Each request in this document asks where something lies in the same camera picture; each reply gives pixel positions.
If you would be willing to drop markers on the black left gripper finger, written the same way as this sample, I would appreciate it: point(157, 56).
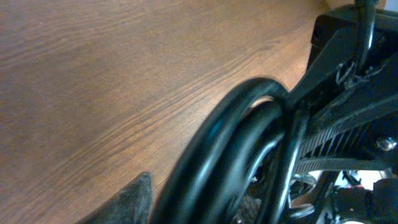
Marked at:
point(131, 204)

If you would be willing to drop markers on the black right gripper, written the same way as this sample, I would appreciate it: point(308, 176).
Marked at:
point(351, 76)

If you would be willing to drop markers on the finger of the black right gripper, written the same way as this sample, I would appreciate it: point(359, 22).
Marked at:
point(343, 135)

